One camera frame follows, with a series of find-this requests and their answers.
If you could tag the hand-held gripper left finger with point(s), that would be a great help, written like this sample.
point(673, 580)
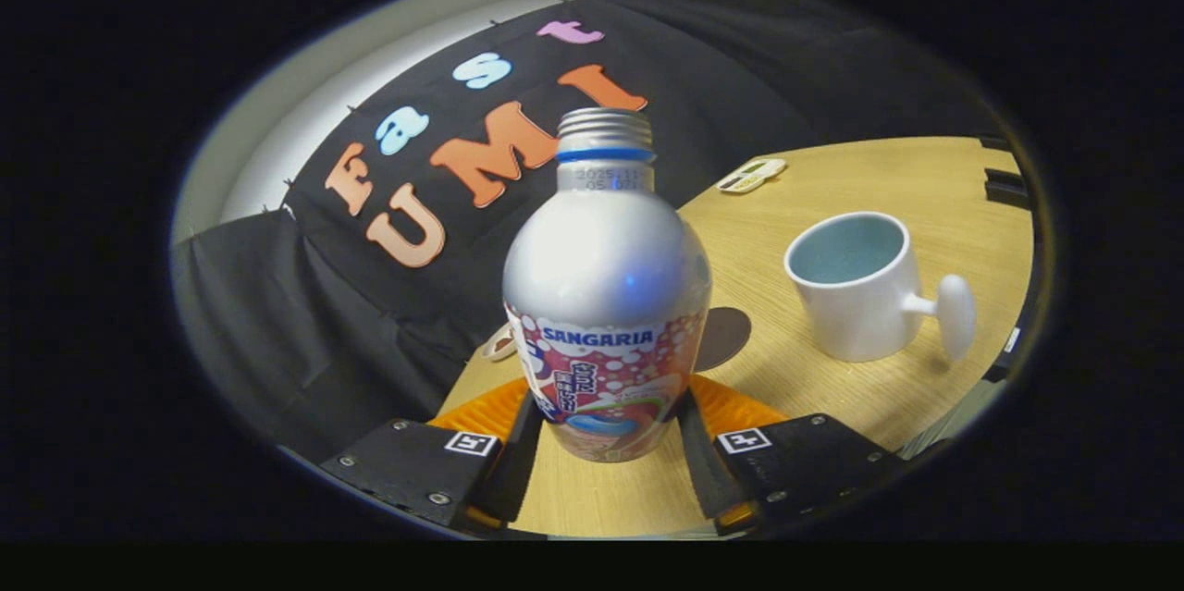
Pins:
point(518, 471)

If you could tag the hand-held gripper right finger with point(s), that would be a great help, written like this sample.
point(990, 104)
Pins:
point(700, 471)

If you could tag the white plate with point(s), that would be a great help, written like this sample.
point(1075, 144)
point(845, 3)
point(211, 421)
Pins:
point(499, 347)

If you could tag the small white divided tray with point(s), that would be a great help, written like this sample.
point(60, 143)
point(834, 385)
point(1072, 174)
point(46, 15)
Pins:
point(751, 176)

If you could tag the white cup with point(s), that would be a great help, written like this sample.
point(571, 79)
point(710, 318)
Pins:
point(869, 313)

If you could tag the silver juice bottle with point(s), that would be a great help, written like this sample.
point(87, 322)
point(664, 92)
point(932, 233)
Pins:
point(606, 267)

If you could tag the small black block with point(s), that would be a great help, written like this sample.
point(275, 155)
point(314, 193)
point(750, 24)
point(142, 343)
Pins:
point(1006, 188)
point(994, 143)

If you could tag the wooden table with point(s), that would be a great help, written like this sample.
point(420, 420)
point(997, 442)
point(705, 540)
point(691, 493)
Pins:
point(832, 406)

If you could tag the black backdrop cloth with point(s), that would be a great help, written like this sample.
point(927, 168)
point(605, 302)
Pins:
point(324, 323)

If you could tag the dark brown round coaster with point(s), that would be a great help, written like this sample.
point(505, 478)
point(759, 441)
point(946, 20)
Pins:
point(726, 337)

